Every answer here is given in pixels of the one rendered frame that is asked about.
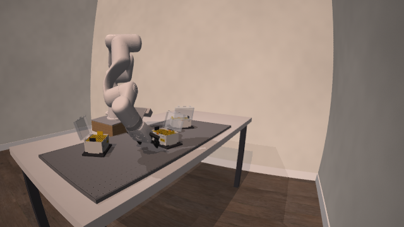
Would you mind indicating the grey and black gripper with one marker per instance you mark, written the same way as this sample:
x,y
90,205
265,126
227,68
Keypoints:
x,y
144,134

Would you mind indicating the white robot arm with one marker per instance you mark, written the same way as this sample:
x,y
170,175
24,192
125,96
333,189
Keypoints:
x,y
120,99

